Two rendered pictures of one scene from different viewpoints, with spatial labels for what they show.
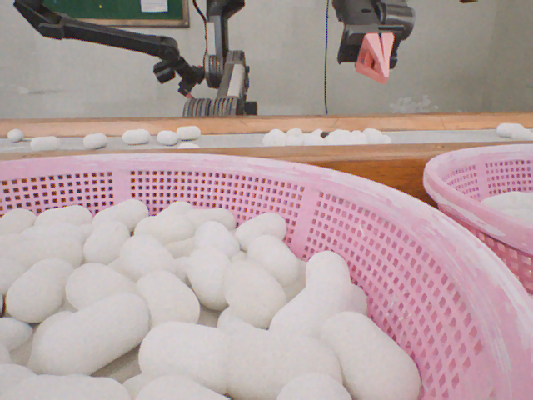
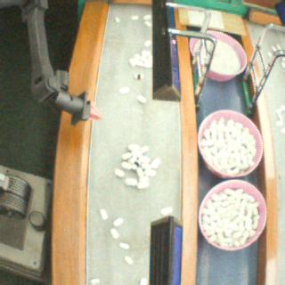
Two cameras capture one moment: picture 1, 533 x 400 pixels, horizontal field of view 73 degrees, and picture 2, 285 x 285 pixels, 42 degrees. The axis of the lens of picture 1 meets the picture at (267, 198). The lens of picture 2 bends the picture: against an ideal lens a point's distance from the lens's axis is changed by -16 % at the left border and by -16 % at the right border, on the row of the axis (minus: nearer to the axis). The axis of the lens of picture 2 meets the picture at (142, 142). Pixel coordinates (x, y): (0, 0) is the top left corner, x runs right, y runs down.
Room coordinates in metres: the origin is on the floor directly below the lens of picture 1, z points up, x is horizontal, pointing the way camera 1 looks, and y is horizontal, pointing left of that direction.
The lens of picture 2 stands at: (0.49, 0.53, 2.02)
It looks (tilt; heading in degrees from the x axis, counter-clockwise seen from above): 61 degrees down; 266
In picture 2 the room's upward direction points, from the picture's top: 11 degrees clockwise
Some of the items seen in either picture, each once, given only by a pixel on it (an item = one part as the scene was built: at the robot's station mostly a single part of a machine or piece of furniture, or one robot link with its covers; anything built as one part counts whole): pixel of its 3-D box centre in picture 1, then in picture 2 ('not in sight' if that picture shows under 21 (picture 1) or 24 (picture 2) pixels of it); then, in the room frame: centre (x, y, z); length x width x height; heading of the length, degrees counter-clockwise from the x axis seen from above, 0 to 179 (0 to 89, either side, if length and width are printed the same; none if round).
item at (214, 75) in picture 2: not in sight; (217, 57); (0.17, -0.64, 0.72); 0.27 x 0.27 x 0.10
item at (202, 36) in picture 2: not in sight; (181, 55); (0.35, -0.45, 0.90); 0.20 x 0.19 x 0.45; 95
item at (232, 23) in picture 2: not in sight; (212, 19); (0.19, -0.86, 0.77); 0.33 x 0.15 x 0.01; 5
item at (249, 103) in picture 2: not in sight; (274, 72); (-0.05, -0.48, 0.90); 0.20 x 0.19 x 0.45; 95
